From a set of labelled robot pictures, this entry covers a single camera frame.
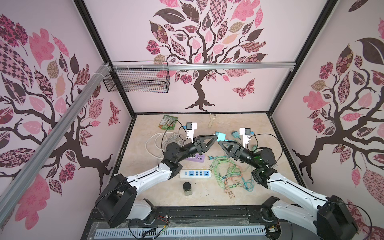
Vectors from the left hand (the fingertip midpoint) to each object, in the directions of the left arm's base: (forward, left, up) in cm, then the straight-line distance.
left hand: (218, 140), depth 64 cm
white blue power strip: (-3, +10, -31) cm, 32 cm away
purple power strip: (+7, +8, -31) cm, 33 cm away
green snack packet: (+40, +32, -33) cm, 61 cm away
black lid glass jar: (-13, +14, -24) cm, 31 cm away
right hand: (-1, -1, 0) cm, 2 cm away
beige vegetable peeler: (+43, -4, -34) cm, 55 cm away
